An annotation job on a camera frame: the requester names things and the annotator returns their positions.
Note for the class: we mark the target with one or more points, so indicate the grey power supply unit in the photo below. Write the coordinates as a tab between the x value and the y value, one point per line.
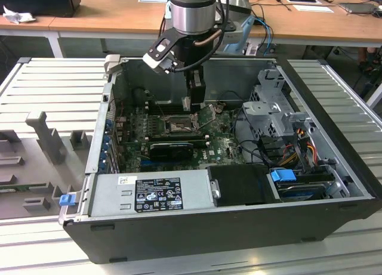
107	197

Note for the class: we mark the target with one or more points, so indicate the crumpled white paper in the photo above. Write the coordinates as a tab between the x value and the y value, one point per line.
18	15

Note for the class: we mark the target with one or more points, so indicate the pale blue teach pendant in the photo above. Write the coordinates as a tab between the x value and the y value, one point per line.
246	24

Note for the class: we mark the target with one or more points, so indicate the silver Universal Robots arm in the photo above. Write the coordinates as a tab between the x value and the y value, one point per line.
194	15

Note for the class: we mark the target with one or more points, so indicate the grey tablet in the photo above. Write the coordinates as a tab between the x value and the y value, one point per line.
358	8

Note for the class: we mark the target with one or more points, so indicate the coin cell battery holder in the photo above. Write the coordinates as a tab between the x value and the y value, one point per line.
219	108

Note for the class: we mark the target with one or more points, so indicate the grey parts rack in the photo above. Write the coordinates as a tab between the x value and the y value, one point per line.
30	155

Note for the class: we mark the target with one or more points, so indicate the black open PC case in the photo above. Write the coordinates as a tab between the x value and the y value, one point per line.
179	239

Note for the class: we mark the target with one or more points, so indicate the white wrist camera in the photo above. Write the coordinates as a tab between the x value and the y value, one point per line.
155	61

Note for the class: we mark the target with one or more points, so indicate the black box on desk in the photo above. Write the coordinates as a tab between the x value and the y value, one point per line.
38	2

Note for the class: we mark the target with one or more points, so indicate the black graphics card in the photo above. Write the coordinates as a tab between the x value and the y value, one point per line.
171	151

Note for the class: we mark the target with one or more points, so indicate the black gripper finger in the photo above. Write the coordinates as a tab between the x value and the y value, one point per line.
198	90

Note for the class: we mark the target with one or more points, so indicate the black RAM slot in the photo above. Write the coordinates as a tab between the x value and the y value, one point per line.
170	108
179	136

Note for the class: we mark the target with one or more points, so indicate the green RAM stick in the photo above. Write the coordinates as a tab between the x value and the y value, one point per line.
18	188

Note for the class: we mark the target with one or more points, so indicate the blue case latch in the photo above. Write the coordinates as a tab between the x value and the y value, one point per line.
67	200

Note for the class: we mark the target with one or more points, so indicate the CPU socket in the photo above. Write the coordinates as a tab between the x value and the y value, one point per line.
179	124

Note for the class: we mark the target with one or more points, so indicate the wooden desk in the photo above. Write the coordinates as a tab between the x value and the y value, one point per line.
104	15

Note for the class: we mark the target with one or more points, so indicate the green motherboard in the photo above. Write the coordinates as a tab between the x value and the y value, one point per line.
221	137

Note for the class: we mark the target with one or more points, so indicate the silver metal drive cage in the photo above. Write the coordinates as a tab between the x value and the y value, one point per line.
259	108

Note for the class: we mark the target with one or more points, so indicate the white paper sheet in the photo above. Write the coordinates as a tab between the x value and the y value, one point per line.
313	8

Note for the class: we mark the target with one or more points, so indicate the blue disk carrier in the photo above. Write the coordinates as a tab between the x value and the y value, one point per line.
282	176

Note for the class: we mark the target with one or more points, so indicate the hard disk drive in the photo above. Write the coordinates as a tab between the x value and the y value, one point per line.
301	191

